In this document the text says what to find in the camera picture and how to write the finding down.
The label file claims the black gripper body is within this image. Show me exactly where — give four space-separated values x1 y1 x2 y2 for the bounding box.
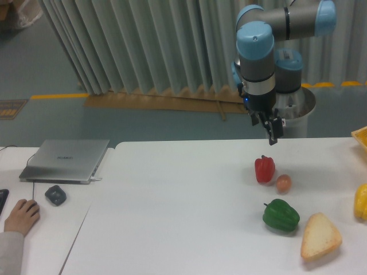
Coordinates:
238 81 276 115

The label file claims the yellow bell pepper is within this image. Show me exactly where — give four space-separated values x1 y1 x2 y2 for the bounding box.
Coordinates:
353 183 367 220

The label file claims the black computer mouse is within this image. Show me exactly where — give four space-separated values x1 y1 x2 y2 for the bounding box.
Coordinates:
26 202 40 219

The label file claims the grey sleeved forearm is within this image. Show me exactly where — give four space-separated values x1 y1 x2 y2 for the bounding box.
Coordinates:
1 231 25 275

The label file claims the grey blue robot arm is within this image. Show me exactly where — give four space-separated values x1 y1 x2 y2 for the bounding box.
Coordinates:
232 1 337 145

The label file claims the red bell pepper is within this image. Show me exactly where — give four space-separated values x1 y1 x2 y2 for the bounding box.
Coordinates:
255 155 275 184

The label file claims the yellow wicker basket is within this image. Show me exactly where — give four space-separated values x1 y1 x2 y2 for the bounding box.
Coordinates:
351 126 367 151

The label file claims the green bell pepper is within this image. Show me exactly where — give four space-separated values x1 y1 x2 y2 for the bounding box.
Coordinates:
262 199 300 233

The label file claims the person's hand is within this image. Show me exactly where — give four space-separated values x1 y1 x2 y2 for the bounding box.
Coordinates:
4 199 40 237

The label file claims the brown cardboard sheet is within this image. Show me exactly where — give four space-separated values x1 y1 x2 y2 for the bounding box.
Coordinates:
84 85 248 115

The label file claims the brown egg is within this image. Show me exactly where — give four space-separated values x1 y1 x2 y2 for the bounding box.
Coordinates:
276 174 292 193

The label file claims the grey-green pleated curtain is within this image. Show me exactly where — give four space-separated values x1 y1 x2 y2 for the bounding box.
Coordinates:
39 1 366 95

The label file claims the slice of bread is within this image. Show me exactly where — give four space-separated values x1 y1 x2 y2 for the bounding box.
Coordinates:
300 213 342 262

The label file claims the silver closed laptop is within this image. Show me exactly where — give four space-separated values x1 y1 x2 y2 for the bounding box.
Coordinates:
19 139 109 184

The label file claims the small dark grey device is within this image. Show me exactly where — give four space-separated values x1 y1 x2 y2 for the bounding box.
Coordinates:
45 185 67 206

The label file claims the black keyboard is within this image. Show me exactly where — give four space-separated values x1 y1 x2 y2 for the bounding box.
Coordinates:
0 189 9 214

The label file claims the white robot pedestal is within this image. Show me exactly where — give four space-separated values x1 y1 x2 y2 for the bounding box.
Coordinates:
273 87 316 139

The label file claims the black mouse cable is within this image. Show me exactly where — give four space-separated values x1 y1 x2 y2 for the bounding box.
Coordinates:
0 144 44 203

